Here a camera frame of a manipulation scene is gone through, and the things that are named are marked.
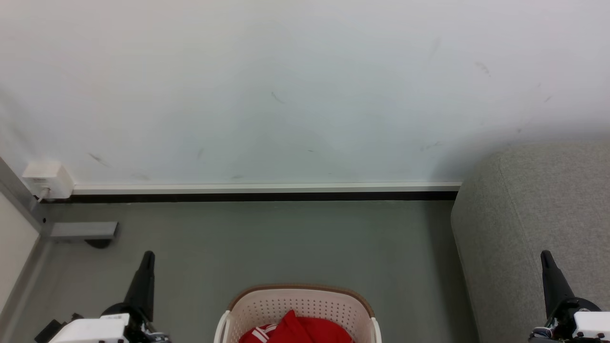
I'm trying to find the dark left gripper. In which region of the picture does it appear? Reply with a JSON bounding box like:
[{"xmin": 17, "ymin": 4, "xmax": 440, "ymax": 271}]
[{"xmin": 102, "ymin": 251, "xmax": 170, "ymax": 343}]

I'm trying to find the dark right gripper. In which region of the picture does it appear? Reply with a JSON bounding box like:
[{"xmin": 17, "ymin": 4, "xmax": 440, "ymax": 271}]
[{"xmin": 529, "ymin": 250, "xmax": 602, "ymax": 343}]

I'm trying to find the red and white garment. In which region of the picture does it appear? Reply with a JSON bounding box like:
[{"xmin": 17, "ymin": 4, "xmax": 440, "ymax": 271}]
[{"xmin": 238, "ymin": 310, "xmax": 356, "ymax": 343}]

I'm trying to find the grey fabric sofa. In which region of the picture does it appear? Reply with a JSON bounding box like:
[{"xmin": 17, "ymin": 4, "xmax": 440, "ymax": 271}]
[{"xmin": 450, "ymin": 142, "xmax": 610, "ymax": 343}]

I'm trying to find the white skirting board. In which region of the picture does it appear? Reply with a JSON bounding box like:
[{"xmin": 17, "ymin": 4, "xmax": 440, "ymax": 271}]
[{"xmin": 71, "ymin": 182, "xmax": 463, "ymax": 195}]

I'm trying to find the cream perforated laundry basket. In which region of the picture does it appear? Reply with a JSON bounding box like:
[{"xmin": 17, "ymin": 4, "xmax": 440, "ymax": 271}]
[{"xmin": 214, "ymin": 284, "xmax": 382, "ymax": 343}]

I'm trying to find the grey metal floor bracket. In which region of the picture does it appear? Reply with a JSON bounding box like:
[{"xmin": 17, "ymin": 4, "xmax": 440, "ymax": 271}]
[{"xmin": 50, "ymin": 221, "xmax": 119, "ymax": 249}]

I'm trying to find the white wall power adapter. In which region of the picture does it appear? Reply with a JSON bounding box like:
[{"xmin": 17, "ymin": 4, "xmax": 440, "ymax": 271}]
[{"xmin": 21, "ymin": 162, "xmax": 75, "ymax": 200}]

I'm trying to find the grey door frame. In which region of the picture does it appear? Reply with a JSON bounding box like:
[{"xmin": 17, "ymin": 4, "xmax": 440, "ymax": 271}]
[{"xmin": 0, "ymin": 157, "xmax": 51, "ymax": 235}]

